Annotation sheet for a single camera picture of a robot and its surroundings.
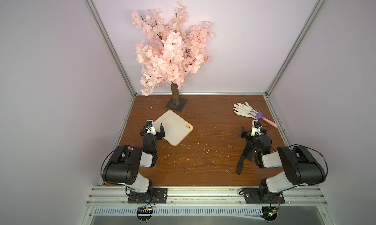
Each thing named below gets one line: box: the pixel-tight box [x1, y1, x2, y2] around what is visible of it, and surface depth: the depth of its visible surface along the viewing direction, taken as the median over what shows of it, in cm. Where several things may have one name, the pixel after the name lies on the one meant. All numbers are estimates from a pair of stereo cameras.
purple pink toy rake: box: [253, 108, 279, 129], surface depth 105 cm
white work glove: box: [233, 101, 259, 120], surface depth 112 cm
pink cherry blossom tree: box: [130, 0, 214, 113], surface depth 77 cm
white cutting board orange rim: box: [153, 110, 194, 147], surface depth 105 cm
